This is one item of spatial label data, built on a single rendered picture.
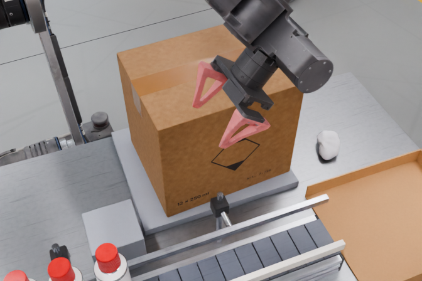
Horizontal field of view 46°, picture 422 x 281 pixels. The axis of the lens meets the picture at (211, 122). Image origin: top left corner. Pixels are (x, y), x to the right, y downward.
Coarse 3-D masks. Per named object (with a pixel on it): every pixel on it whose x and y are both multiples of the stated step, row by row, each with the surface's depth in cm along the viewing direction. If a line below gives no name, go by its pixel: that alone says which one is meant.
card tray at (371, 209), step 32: (416, 160) 118; (320, 192) 111; (352, 192) 111; (384, 192) 111; (416, 192) 111; (352, 224) 106; (384, 224) 106; (416, 224) 106; (352, 256) 100; (384, 256) 100; (416, 256) 100
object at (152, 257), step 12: (300, 204) 94; (312, 204) 94; (264, 216) 92; (276, 216) 92; (228, 228) 90; (240, 228) 90; (192, 240) 88; (204, 240) 88; (216, 240) 90; (156, 252) 87; (168, 252) 87; (180, 252) 88; (132, 264) 85; (144, 264) 86; (84, 276) 84
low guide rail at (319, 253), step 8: (320, 248) 93; (328, 248) 93; (336, 248) 93; (296, 256) 92; (304, 256) 92; (312, 256) 92; (320, 256) 93; (280, 264) 90; (288, 264) 90; (296, 264) 91; (256, 272) 89; (264, 272) 89; (272, 272) 90; (280, 272) 91; (232, 280) 88; (240, 280) 88; (248, 280) 88; (256, 280) 90
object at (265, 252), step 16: (304, 224) 100; (320, 224) 100; (272, 240) 98; (288, 240) 98; (304, 240) 98; (320, 240) 98; (224, 256) 95; (240, 256) 95; (256, 256) 95; (272, 256) 95; (288, 256) 95; (176, 272) 93; (192, 272) 93; (208, 272) 93; (224, 272) 93; (240, 272) 93; (288, 272) 93
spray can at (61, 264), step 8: (56, 264) 72; (64, 264) 72; (48, 272) 71; (56, 272) 71; (64, 272) 71; (72, 272) 73; (80, 272) 76; (48, 280) 75; (56, 280) 71; (64, 280) 72; (72, 280) 73; (80, 280) 75
